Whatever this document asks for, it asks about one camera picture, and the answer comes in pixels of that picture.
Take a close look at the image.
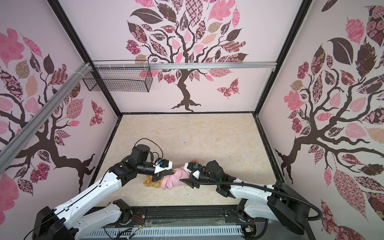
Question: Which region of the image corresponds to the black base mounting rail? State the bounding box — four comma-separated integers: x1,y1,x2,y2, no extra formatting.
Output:
89,203,304,226

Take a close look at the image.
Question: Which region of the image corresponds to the aluminium rail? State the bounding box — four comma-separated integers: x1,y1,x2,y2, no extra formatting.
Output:
1,63,91,173
94,61,277,70

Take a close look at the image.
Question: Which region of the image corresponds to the brown teddy bear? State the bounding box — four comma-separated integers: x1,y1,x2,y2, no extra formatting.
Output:
143,166,190,190

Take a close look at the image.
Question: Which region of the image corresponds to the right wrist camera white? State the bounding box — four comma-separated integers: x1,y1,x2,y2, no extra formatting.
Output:
184,162,202,180

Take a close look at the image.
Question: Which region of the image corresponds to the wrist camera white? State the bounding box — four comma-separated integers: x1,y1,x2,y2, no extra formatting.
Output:
184,162,202,180
154,159,173,174

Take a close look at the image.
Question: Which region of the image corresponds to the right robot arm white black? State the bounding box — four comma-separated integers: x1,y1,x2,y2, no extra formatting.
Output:
181,161,310,235

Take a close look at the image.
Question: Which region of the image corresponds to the pink knitted bear sweater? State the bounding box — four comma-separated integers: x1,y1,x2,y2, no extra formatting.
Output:
160,168,190,190

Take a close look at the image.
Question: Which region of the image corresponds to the back aluminium rail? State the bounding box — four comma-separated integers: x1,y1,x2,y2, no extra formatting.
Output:
94,61,277,70

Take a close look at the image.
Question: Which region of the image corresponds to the white slotted cable duct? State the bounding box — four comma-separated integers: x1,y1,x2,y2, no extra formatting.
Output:
82,226,243,240

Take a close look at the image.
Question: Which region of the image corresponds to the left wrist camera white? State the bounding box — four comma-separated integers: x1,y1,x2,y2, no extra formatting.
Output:
154,159,173,174

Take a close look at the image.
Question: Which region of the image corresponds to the left aluminium rail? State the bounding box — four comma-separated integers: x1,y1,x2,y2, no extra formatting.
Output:
1,63,91,173

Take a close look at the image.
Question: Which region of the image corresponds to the black wire basket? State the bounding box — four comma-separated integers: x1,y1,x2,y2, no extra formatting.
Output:
83,60,153,93

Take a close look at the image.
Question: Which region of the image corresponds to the left camera black cable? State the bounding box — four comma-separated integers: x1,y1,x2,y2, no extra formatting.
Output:
133,137,164,163

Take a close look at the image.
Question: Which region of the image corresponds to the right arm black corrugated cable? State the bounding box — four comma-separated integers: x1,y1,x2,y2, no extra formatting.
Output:
188,166,324,222

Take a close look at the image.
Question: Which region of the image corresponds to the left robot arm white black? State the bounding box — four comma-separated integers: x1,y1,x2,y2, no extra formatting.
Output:
31,145,174,240

